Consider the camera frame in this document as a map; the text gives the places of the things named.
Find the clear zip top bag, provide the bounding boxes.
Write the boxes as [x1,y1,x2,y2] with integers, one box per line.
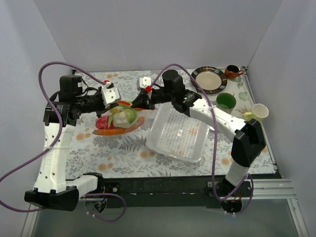
[93,101,157,136]

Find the fake cauliflower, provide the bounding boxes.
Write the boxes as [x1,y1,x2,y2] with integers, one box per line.
[112,112,131,128]

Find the fake green leaf vegetable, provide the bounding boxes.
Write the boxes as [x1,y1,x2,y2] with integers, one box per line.
[124,109,137,123]

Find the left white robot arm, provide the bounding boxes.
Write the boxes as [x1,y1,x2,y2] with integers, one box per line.
[24,75,120,211]

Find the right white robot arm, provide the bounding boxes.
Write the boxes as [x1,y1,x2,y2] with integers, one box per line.
[132,70,266,196]

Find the fake orange red fruit slice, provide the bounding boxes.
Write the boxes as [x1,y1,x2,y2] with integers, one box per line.
[93,116,145,136]

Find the white plastic mesh basket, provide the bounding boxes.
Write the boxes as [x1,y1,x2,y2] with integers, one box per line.
[146,103,209,163]

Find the striped rim ceramic plate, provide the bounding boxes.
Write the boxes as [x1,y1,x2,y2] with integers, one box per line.
[191,66,228,94]

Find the green inside floral mug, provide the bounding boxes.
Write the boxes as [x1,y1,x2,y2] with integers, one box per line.
[215,92,237,114]

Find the small brown orange cup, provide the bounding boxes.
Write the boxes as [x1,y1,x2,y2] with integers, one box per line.
[225,65,244,79]

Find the floral serving tray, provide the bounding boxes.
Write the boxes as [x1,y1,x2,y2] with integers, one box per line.
[207,68,254,119]

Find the pale yellow green mug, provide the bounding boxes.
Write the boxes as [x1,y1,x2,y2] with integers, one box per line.
[243,104,269,122]

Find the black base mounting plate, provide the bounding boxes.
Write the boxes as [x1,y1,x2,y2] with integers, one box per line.
[76,176,256,208]

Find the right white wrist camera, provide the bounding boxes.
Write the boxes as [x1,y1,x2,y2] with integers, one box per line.
[136,77,152,91]

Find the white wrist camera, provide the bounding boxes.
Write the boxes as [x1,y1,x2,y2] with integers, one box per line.
[136,77,152,91]
[101,86,121,109]

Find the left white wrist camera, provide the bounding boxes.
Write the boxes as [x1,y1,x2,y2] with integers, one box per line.
[101,86,121,109]

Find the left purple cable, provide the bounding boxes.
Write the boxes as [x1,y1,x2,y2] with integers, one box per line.
[0,61,127,222]

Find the purple cable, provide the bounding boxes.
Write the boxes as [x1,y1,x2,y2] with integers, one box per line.
[0,61,127,222]
[145,63,254,215]

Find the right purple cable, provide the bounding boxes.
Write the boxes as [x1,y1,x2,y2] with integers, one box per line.
[145,63,254,215]

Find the aluminium frame rail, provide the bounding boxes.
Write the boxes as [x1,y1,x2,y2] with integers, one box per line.
[29,179,297,202]

